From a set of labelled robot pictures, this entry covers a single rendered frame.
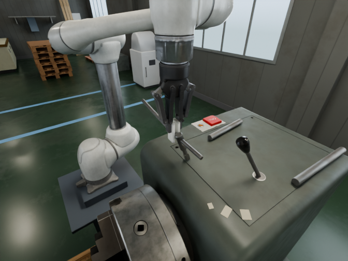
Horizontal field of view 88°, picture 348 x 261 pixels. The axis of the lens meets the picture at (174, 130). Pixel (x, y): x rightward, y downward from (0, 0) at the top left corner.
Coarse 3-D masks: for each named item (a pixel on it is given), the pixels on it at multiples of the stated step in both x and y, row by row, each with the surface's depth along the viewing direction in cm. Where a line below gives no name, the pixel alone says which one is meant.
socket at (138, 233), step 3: (138, 222) 43; (141, 222) 43; (144, 222) 43; (135, 225) 43; (138, 225) 43; (141, 225) 43; (144, 225) 43; (147, 225) 43; (135, 228) 42; (138, 228) 45; (141, 228) 45; (144, 228) 42; (147, 228) 43; (135, 231) 42; (138, 231) 42; (141, 231) 42; (144, 231) 42; (138, 234) 42; (141, 234) 42
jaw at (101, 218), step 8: (120, 200) 52; (104, 216) 48; (112, 216) 48; (104, 224) 47; (112, 224) 48; (104, 232) 47; (112, 232) 48; (96, 240) 46; (104, 240) 47; (112, 240) 48; (120, 240) 49; (96, 248) 48; (104, 248) 47; (112, 248) 48; (120, 248) 49; (96, 256) 46; (104, 256) 47
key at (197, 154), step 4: (144, 100) 66; (144, 104) 65; (148, 104) 64; (148, 108) 64; (152, 108) 63; (152, 112) 62; (156, 116) 60; (164, 124) 58; (184, 140) 52; (184, 144) 50; (188, 144) 50; (188, 148) 49; (192, 148) 48; (192, 152) 48; (196, 152) 47; (200, 156) 45
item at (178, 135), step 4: (180, 132) 52; (176, 136) 51; (180, 136) 51; (180, 140) 52; (180, 144) 53; (180, 148) 54; (184, 148) 54; (184, 152) 56; (184, 156) 58; (188, 156) 58
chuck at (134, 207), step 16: (128, 192) 56; (112, 208) 47; (128, 208) 46; (144, 208) 46; (128, 224) 43; (160, 224) 44; (128, 240) 40; (144, 240) 41; (160, 240) 42; (128, 256) 39; (144, 256) 39; (160, 256) 40
